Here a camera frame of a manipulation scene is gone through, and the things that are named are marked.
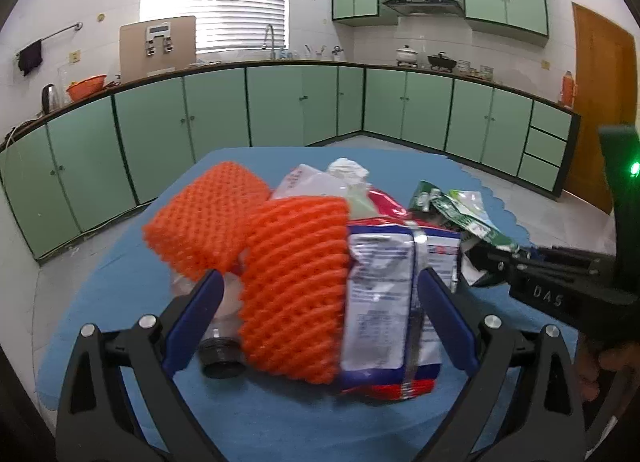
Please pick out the crushed red can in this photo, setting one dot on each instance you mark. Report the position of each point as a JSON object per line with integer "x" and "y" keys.
{"x": 387, "y": 204}

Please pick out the black wok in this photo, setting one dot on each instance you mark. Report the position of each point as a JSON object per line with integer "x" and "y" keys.
{"x": 441, "y": 62}

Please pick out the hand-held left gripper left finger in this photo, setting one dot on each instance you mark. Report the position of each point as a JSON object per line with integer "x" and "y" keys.
{"x": 197, "y": 317}

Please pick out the dark hanging towel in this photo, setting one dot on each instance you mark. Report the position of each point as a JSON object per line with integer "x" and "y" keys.
{"x": 30, "y": 57}

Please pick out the black range hood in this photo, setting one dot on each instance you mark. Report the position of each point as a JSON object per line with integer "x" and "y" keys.
{"x": 422, "y": 5}

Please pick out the brown cardboard board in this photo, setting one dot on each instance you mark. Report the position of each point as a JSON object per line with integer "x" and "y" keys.
{"x": 132, "y": 57}

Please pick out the clear bottle with black cap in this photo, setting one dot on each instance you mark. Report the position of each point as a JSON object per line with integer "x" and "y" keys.
{"x": 220, "y": 352}

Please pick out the orange plastic basin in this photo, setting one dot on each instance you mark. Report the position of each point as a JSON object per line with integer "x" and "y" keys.
{"x": 87, "y": 88}

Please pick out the steel electric kettle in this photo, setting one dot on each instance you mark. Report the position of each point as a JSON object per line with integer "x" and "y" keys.
{"x": 49, "y": 100}

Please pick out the white cooking pot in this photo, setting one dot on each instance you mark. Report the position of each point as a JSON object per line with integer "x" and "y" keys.
{"x": 407, "y": 56}

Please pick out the small steel teapot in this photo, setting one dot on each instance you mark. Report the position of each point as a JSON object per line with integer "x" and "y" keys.
{"x": 338, "y": 53}

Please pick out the person's right hand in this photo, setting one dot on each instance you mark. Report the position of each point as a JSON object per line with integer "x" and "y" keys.
{"x": 607, "y": 364}

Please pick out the silver and blue snack packet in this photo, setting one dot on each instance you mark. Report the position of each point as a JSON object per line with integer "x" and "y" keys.
{"x": 380, "y": 307}

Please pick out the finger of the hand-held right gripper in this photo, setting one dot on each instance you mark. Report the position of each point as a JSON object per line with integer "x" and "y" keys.
{"x": 492, "y": 264}

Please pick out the wooden door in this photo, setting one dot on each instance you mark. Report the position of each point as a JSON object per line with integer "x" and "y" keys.
{"x": 600, "y": 107}

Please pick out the metal kitchen faucet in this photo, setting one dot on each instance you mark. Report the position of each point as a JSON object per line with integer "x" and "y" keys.
{"x": 270, "y": 40}

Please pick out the green lower kitchen cabinets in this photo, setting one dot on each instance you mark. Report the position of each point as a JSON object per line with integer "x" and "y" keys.
{"x": 150, "y": 137}

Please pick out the metal towel rail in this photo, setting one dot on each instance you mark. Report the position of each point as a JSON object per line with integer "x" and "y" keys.
{"x": 55, "y": 35}

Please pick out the dark green snack packet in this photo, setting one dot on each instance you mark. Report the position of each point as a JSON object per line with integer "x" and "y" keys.
{"x": 460, "y": 217}

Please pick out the clear plastic bag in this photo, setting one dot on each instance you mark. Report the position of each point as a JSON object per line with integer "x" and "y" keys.
{"x": 305, "y": 182}

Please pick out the orange thermos bottle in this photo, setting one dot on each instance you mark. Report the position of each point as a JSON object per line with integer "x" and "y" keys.
{"x": 568, "y": 90}

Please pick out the blue tablecloth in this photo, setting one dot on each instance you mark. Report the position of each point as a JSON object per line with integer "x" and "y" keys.
{"x": 280, "y": 422}

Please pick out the orange foam fruit net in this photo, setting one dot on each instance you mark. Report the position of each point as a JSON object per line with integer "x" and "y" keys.
{"x": 295, "y": 287}
{"x": 205, "y": 217}

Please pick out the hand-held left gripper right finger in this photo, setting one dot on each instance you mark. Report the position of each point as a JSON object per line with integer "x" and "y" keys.
{"x": 445, "y": 317}

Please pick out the white tissue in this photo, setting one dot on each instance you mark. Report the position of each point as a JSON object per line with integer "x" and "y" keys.
{"x": 347, "y": 170}

